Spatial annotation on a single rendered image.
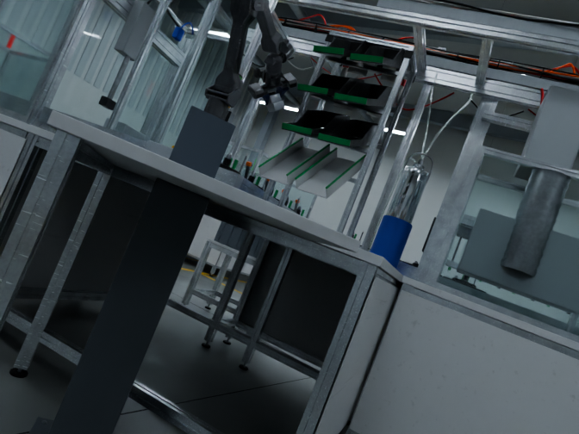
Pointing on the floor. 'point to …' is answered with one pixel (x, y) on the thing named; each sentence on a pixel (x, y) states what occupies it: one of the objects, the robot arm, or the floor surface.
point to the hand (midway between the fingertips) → (271, 96)
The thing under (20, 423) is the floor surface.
